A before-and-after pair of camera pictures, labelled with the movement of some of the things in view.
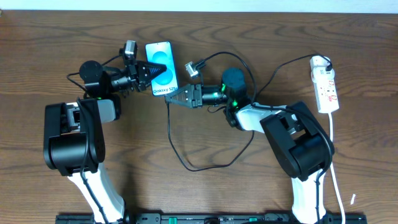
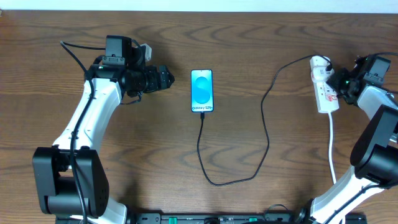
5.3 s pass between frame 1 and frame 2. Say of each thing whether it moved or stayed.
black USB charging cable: moved
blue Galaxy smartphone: moved
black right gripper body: moved
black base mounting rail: stayed
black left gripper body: moved
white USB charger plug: stayed
